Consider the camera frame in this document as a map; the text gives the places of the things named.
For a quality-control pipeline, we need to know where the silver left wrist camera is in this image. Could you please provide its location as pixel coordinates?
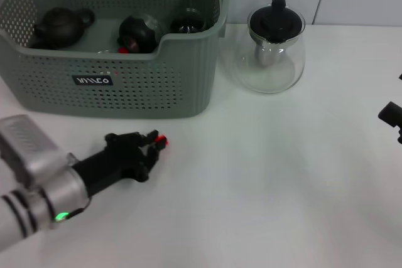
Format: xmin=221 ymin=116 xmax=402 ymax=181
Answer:
xmin=0 ymin=114 xmax=76 ymax=191

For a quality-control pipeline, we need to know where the grey-green perforated storage bin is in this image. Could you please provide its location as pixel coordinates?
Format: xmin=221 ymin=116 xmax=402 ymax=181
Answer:
xmin=0 ymin=0 xmax=233 ymax=120

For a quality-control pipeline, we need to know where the clear glass teapot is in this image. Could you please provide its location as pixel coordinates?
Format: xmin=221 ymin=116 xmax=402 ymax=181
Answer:
xmin=219 ymin=0 xmax=306 ymax=94

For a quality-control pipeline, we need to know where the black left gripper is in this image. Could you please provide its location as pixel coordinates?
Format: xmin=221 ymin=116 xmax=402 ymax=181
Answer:
xmin=73 ymin=129 xmax=166 ymax=198

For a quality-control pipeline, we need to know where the dark clay teapot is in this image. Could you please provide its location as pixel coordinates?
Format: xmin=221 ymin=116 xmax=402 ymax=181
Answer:
xmin=31 ymin=7 xmax=96 ymax=50

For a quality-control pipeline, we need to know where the steel tea infuser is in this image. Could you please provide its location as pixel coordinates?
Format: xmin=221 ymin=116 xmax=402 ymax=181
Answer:
xmin=254 ymin=43 xmax=285 ymax=67

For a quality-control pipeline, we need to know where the black glass teapot lid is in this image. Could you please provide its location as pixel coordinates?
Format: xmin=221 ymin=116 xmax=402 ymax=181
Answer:
xmin=249 ymin=0 xmax=306 ymax=45

